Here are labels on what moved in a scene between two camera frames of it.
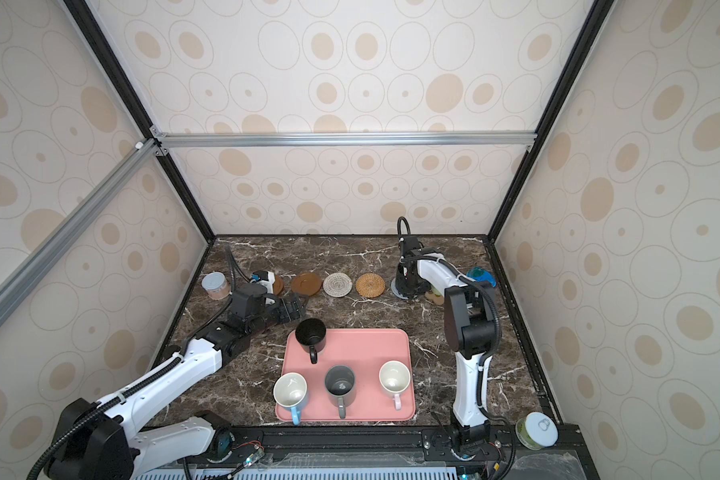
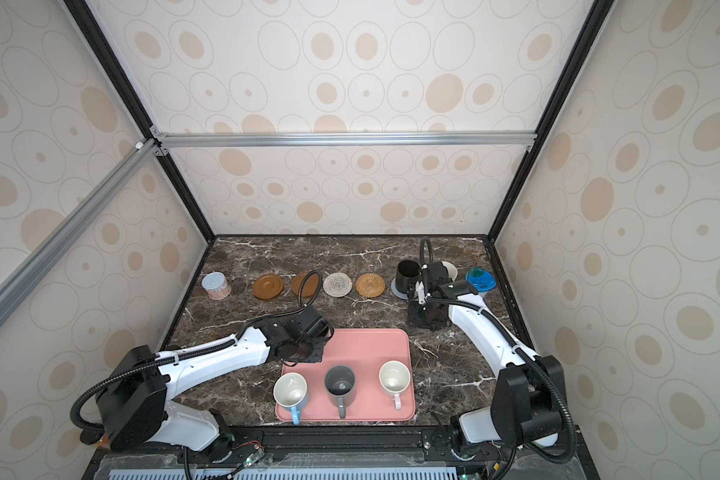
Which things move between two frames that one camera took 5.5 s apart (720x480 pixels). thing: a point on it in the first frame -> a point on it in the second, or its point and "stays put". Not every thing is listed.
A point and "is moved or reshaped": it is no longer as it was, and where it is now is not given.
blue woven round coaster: [394, 290] stays put
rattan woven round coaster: [370, 285] stays put
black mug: [311, 336] is moved or reshaped
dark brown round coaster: [306, 283] stays put
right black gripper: [403, 289] -> [414, 320]
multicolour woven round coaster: [337, 284] stays put
